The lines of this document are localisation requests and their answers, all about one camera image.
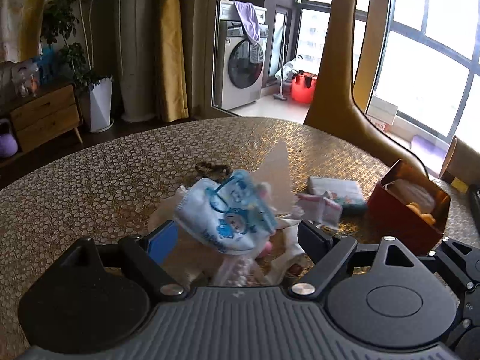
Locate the blue cartoon face mask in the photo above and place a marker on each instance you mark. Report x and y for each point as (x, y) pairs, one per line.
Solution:
(192, 213)

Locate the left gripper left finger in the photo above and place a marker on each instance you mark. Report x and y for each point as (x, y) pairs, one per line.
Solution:
(142, 257)

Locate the small pink white packet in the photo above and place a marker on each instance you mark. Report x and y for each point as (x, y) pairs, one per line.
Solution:
(318, 209)

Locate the white plant pot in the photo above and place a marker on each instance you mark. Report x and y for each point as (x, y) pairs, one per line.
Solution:
(100, 104)

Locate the purple kettlebell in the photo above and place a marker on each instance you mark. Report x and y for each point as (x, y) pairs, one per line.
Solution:
(8, 144)

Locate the red square box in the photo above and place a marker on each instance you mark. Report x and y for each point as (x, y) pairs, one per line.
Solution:
(407, 205)

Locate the white tissue pack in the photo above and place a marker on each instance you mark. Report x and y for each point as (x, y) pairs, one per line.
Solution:
(346, 193)

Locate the green potted plant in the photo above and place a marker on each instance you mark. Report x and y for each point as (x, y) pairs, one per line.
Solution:
(70, 22)

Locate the red bucket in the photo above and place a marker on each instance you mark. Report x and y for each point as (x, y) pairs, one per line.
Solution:
(303, 87)

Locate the right gripper black linkage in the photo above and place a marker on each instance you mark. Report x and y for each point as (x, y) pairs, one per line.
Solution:
(457, 264)

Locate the wooden drawer cabinet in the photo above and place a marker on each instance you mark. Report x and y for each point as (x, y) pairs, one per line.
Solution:
(41, 117)

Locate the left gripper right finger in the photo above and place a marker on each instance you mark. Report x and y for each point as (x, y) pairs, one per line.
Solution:
(329, 255)

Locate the mustard leather chair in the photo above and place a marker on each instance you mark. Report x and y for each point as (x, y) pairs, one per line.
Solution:
(334, 110)

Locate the white floor air conditioner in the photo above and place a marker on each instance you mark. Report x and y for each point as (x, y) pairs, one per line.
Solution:
(135, 59)

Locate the white washing machine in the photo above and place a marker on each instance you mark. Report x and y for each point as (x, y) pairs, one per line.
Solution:
(239, 66)

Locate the purple cloth on washer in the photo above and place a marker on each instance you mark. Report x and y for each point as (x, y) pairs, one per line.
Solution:
(247, 14)

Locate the yellow curtain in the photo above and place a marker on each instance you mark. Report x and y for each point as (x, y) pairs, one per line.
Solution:
(170, 61)

